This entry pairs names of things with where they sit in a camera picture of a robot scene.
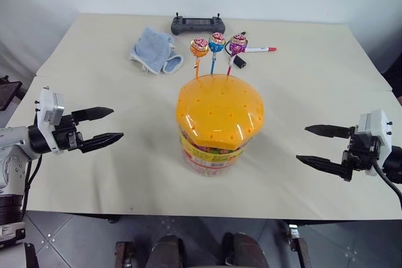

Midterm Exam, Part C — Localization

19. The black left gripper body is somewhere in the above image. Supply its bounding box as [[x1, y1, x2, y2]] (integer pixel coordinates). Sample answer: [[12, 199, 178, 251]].
[[52, 112, 85, 153]]

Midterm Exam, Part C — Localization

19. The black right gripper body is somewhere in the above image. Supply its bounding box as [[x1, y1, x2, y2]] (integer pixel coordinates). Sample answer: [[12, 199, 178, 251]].
[[341, 126, 382, 172]]

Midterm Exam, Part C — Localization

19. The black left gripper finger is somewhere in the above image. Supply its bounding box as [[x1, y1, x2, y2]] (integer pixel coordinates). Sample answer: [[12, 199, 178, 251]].
[[79, 132, 125, 154], [71, 107, 115, 124]]

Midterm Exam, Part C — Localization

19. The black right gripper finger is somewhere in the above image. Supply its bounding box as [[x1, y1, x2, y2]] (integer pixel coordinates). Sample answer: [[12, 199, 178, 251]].
[[304, 124, 356, 139], [295, 154, 353, 183]]

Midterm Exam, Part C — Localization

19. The orange wrapped lollipop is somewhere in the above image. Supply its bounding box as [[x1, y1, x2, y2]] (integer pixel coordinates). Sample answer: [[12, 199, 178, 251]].
[[190, 37, 210, 80]]

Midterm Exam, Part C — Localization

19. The purple wrapped lollipop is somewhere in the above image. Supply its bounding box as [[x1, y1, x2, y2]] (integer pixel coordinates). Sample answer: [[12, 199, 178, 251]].
[[225, 33, 249, 77]]

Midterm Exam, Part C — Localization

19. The blue wrapped lollipop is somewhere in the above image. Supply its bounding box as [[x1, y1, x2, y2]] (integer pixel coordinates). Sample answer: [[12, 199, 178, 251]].
[[208, 31, 227, 76]]

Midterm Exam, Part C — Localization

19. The black stand beside table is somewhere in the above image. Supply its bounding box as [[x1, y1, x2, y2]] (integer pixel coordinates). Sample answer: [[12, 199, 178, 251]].
[[0, 75, 23, 112]]

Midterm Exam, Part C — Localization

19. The light blue towel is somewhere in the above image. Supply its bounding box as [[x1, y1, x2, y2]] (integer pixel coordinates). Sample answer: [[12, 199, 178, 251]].
[[129, 26, 184, 76]]

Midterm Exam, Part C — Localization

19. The white marker with red cap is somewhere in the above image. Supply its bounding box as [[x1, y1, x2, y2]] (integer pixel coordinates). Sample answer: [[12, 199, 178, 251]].
[[244, 46, 278, 54]]

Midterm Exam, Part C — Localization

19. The dark rounded shape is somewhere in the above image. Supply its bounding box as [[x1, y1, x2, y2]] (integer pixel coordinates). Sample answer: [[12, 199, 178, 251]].
[[151, 233, 187, 268], [222, 231, 268, 268]]

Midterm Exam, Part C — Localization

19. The candy jar with orange lid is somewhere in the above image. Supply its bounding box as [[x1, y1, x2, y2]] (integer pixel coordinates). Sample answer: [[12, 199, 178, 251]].
[[175, 73, 265, 177]]

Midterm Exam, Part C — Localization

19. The grey handheld remote controller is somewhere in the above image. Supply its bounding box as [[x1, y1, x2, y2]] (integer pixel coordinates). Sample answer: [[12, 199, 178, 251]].
[[170, 13, 227, 36]]

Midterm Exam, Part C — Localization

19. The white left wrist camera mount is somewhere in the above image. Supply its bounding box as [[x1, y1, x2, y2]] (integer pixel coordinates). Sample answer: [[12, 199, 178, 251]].
[[33, 87, 65, 156]]

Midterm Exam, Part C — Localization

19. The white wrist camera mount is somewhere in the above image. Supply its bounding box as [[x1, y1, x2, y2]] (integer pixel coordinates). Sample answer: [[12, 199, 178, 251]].
[[33, 87, 65, 156], [357, 109, 394, 176]]

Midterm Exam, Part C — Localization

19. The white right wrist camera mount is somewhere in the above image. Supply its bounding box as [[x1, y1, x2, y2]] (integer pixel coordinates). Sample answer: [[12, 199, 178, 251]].
[[357, 109, 394, 176]]

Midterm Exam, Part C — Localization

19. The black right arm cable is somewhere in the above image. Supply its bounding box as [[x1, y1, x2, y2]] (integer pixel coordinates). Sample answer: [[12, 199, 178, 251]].
[[371, 161, 402, 211]]

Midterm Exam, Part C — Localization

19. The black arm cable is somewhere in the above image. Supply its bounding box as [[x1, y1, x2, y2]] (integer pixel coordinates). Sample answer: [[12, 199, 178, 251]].
[[20, 154, 43, 213], [371, 161, 402, 211]]

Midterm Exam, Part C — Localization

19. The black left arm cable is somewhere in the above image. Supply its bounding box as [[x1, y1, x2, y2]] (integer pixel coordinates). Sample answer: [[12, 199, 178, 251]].
[[20, 154, 43, 213]]

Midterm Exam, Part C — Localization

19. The brown metal table bracket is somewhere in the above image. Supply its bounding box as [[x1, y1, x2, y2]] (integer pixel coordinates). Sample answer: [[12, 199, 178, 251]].
[[286, 223, 311, 268], [114, 240, 136, 268]]

